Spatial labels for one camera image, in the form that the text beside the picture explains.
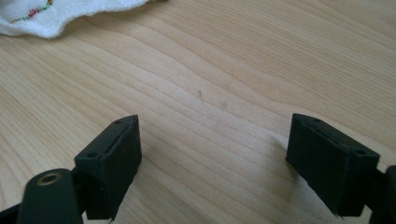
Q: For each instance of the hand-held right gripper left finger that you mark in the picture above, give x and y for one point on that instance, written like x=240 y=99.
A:
x=110 y=168

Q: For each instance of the white towel with embroidered border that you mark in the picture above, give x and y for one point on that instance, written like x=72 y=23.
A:
x=59 y=15

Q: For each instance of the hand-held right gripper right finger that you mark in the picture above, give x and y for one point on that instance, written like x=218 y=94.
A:
x=330 y=174

